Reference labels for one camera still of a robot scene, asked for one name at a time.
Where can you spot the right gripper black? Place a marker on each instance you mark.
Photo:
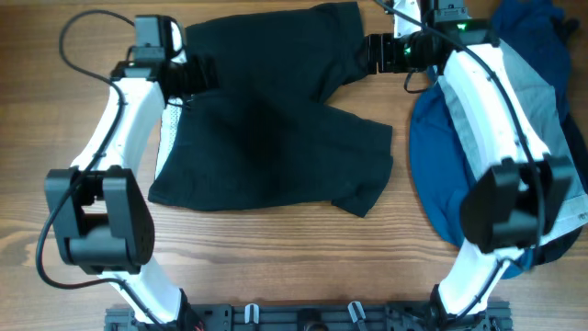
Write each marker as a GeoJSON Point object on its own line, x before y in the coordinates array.
{"type": "Point", "coordinates": [379, 48]}

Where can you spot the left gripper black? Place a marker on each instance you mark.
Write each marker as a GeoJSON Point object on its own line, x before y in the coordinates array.
{"type": "Point", "coordinates": [198, 79]}

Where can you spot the black shorts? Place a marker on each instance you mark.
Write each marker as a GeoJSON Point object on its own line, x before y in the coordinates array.
{"type": "Point", "coordinates": [262, 134]}

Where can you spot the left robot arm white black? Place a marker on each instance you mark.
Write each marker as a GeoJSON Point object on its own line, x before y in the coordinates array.
{"type": "Point", "coordinates": [98, 215]}

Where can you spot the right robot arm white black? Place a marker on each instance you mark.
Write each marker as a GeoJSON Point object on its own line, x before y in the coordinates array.
{"type": "Point", "coordinates": [517, 200]}

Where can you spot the blue garment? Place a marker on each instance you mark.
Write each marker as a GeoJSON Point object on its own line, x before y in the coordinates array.
{"type": "Point", "coordinates": [440, 169]}

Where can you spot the light denim shorts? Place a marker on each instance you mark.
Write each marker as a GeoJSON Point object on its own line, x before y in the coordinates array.
{"type": "Point", "coordinates": [538, 100]}

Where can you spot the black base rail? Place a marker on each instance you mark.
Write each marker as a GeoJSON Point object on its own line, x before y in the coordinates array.
{"type": "Point", "coordinates": [383, 317]}

